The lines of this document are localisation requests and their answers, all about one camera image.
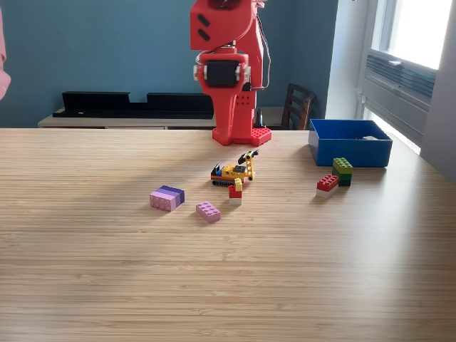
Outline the person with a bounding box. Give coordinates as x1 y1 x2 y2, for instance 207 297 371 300
0 5 12 100

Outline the green brick stack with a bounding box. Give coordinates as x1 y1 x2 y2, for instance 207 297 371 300
331 157 354 187

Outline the bright window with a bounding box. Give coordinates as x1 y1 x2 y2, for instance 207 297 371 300
370 0 456 71

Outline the blue plastic bin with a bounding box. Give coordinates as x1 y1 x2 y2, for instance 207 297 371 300
308 118 393 167

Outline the pink lego brick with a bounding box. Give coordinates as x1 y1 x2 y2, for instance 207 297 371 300
195 201 222 224

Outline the small yellow toy digger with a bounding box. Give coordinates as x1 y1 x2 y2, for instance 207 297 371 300
210 149 260 187

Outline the yellow red white brick stack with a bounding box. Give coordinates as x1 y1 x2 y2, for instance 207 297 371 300
228 177 244 206

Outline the pale wooden sideboard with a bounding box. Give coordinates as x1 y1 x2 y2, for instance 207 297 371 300
37 106 286 130

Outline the black wall shelf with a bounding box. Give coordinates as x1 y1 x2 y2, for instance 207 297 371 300
52 90 215 120

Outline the red on white brick stack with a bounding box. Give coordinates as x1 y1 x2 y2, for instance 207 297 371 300
316 173 340 199

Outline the grey window vent unit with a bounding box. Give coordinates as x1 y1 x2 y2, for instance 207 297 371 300
358 49 437 145

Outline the dark wooden chair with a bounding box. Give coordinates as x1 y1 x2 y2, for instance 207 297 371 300
281 83 317 131

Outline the pink purple brick stack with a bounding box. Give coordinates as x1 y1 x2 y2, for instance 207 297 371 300
149 185 186 212

